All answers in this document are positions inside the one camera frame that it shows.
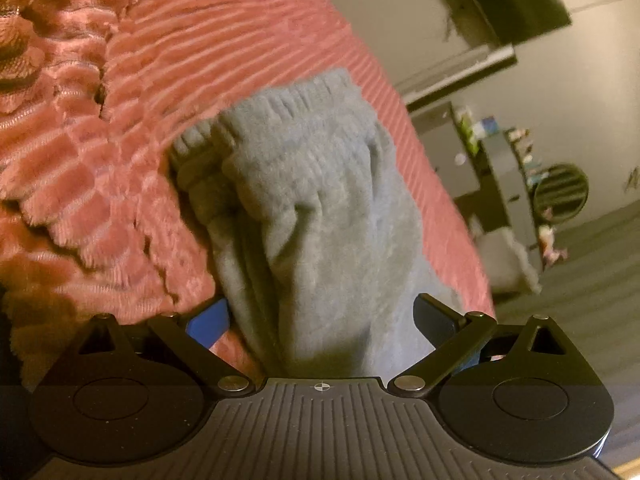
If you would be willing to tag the round ribbed green object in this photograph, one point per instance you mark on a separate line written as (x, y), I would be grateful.
(561, 191)

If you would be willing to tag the pink decoration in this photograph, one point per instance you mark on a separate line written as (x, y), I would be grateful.
(551, 245)

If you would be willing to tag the grey sweat pants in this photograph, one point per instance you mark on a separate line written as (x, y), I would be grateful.
(310, 220)

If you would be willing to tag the pink ribbed blanket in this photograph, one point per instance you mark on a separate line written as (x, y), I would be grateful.
(165, 55)

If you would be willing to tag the white door frame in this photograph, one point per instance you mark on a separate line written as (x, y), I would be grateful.
(460, 72)

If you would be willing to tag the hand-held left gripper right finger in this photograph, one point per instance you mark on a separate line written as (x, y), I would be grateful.
(435, 317)

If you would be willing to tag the blue white container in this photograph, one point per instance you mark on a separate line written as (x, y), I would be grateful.
(487, 129)

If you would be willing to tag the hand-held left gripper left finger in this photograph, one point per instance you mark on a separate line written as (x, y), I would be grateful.
(210, 321)

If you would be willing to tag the green packets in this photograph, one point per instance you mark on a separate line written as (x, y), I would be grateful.
(466, 127)

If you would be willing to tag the wall television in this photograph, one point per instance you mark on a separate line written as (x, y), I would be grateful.
(510, 0)

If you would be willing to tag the grey cabinet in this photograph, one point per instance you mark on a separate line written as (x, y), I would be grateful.
(440, 145)

